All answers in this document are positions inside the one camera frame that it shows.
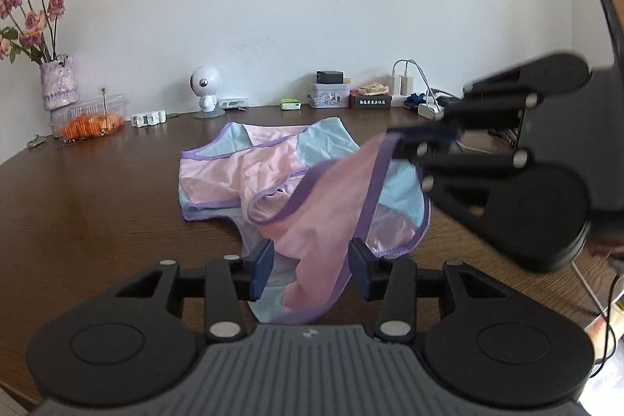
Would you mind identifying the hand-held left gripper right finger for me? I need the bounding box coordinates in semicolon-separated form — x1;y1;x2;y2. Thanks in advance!
348;239;510;345

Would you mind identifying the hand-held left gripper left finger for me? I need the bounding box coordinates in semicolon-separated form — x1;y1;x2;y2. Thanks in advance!
114;239;275;345

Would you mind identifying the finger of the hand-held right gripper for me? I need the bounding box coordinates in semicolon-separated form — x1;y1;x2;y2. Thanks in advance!
387;64;545;142
395;142;533;227

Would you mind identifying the pink and blue mesh vest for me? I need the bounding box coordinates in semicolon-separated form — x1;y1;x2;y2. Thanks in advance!
178;117;432;325

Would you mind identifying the dark box with green label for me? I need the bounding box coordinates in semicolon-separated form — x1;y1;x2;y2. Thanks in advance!
350;93;392;108

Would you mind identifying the printed tin box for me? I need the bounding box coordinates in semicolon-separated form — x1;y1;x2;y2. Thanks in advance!
308;83;351;109

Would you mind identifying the white plastic holder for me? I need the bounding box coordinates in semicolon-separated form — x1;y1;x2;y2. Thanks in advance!
131;110;167;127

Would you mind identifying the clear plastic fruit box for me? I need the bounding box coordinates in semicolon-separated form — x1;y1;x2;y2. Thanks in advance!
51;93;132;139

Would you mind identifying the pile of small orange fruits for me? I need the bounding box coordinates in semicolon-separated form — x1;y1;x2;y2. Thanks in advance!
61;114;122;139

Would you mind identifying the white textured vase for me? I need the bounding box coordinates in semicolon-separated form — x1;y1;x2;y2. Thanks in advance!
40;54;80;111

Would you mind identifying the bunch of dried roses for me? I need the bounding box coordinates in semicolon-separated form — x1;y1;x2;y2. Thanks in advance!
0;0;66;66

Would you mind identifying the long white cable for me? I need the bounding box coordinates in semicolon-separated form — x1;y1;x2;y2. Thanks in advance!
402;59;442;105

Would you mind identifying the black cable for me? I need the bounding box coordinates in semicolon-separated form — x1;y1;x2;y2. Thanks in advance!
592;272;624;380

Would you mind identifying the white robot-shaped camera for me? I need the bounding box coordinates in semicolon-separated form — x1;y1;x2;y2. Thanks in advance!
190;65;225;119

